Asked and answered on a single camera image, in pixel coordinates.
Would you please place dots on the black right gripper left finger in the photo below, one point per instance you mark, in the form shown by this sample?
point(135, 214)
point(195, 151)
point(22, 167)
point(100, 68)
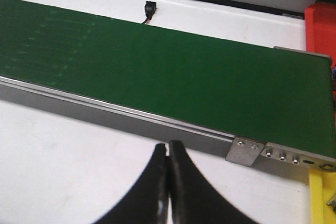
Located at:
point(148, 199)

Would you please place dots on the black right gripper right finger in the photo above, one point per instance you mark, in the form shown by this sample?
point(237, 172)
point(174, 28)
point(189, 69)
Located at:
point(193, 198)

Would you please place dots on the yellow plastic tray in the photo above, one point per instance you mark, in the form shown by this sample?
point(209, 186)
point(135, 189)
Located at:
point(322, 189)

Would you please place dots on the green conveyor belt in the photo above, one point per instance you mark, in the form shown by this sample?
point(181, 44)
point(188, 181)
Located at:
point(269, 94)

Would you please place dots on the red plastic tray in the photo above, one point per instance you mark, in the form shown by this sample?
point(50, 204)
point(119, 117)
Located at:
point(320, 29)

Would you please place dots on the aluminium conveyor side rail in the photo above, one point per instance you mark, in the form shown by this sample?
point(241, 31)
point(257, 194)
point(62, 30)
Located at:
point(232, 147)

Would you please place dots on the black sensor with cable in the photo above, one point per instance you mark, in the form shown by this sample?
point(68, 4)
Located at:
point(149, 10)

